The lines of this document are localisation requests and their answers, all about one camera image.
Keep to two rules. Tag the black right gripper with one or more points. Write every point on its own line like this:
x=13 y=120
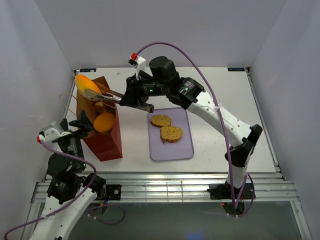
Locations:
x=132 y=93

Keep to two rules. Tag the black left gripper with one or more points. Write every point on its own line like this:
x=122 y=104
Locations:
x=83 y=121

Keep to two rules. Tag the pale curved bread roll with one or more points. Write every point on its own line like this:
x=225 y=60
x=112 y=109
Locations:
x=100 y=107

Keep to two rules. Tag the large orange bread loaf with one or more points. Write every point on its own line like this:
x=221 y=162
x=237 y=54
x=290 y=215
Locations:
x=104 y=122

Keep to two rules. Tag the metal kitchen tongs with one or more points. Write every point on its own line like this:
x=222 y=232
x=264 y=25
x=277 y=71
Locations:
x=117 y=98

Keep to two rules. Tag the red paper bag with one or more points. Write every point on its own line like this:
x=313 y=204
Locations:
x=104 y=145

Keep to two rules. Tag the small orange oval bun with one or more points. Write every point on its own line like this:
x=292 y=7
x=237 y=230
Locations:
x=82 y=83

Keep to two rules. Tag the brown seeded bread slice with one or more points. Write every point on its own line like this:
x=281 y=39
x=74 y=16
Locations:
x=171 y=134

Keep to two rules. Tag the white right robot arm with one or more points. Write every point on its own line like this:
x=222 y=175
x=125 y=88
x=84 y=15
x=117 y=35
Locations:
x=241 y=138

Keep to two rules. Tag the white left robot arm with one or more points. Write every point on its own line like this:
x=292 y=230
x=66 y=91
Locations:
x=69 y=193

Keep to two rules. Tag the left blue corner label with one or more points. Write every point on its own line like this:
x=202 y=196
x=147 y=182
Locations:
x=87 y=70

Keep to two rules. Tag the blue corner label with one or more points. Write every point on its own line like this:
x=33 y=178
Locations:
x=236 y=69
x=87 y=70

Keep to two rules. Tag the lilac plastic tray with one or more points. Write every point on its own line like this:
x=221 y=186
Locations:
x=182 y=149

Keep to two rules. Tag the right blue corner label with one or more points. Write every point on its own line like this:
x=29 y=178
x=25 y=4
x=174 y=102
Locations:
x=236 y=69

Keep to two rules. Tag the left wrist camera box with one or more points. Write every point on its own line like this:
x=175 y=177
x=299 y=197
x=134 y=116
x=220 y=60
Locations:
x=51 y=133

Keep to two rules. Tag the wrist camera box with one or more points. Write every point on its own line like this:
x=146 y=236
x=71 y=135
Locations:
x=139 y=63
x=51 y=133

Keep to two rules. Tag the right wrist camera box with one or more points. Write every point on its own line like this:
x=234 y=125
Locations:
x=139 y=63

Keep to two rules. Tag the aluminium table frame rail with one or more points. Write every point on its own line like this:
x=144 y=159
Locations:
x=192 y=188

